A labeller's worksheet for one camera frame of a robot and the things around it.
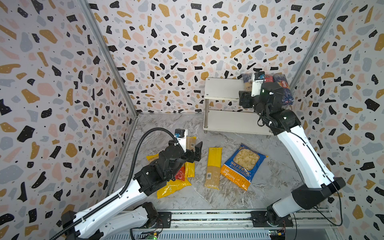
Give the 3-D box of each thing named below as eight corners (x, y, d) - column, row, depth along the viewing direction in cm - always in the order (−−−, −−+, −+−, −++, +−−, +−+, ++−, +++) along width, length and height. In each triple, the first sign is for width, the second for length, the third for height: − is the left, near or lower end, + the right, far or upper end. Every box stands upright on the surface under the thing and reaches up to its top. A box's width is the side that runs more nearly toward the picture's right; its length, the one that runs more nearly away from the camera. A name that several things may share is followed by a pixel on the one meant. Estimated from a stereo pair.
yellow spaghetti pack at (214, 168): (203, 187, 87) (204, 185, 84) (208, 148, 104) (209, 146, 101) (220, 189, 86) (221, 187, 84) (222, 150, 103) (223, 148, 100)
